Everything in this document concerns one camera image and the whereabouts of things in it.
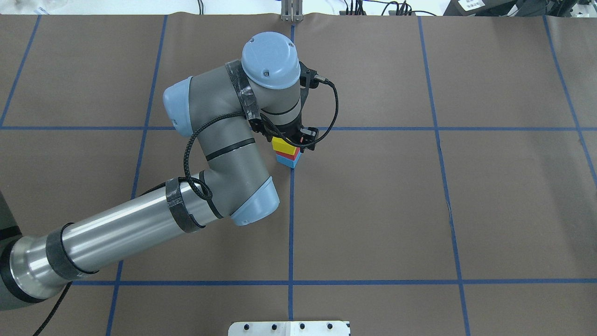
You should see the red block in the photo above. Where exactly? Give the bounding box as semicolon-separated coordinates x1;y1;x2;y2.
275;148;301;161

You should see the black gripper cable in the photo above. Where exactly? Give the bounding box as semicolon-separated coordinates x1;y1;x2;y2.
33;75;339;336

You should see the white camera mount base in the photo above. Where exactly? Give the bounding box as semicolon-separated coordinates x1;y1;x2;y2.
228;320;351;336

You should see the blue block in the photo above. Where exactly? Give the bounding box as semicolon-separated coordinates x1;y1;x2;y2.
276;151;301;169

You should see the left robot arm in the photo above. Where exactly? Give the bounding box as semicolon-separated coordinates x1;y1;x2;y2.
1;32;332;310

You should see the aluminium frame post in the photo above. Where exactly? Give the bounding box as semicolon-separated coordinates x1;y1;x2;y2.
281;0;304;23

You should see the yellow block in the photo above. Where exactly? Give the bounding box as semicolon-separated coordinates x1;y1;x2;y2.
271;137;298;154

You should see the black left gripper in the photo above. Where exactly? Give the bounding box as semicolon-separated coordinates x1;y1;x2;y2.
249;112;319;152

